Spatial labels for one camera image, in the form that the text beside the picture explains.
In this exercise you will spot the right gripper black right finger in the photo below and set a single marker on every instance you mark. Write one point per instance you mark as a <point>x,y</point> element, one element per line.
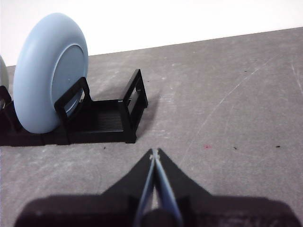
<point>225,212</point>

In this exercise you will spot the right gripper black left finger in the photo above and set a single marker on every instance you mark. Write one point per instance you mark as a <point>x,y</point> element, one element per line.
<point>94,210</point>

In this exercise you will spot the blue round plate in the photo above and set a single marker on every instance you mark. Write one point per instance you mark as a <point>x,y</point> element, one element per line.
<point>40,71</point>

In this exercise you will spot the pale green round plate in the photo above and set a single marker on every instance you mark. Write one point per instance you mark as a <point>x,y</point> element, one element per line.
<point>2,71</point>

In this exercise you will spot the black plastic plate rack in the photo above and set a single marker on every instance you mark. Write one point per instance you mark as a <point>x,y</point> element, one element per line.
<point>106,123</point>

